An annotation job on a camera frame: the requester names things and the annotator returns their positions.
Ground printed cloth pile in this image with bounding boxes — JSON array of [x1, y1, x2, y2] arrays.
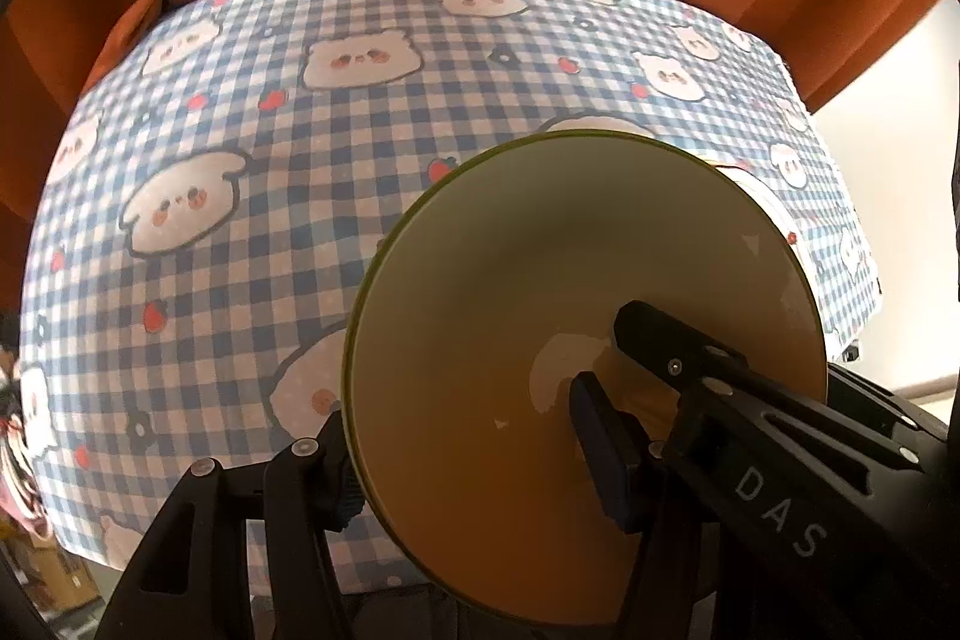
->
[[0, 310, 38, 461]]

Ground white plate with red print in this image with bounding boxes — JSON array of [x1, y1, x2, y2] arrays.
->
[[709, 158, 807, 270]]

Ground cardboard box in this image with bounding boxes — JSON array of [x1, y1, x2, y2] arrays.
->
[[15, 527, 102, 611]]

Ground blue checked bear tablecloth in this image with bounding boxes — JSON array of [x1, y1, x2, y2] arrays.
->
[[19, 0, 882, 592]]

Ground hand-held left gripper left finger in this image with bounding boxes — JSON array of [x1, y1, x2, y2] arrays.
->
[[96, 413, 368, 640]]

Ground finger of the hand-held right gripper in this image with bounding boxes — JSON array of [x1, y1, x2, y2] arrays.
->
[[664, 381, 960, 640], [613, 300, 929, 474]]

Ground pink cloth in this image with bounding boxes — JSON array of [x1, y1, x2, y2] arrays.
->
[[0, 467, 50, 540]]

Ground floral ceramic bowl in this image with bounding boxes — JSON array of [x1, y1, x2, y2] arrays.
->
[[341, 130, 828, 627]]

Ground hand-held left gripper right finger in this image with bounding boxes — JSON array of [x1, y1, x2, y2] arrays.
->
[[568, 372, 715, 640]]

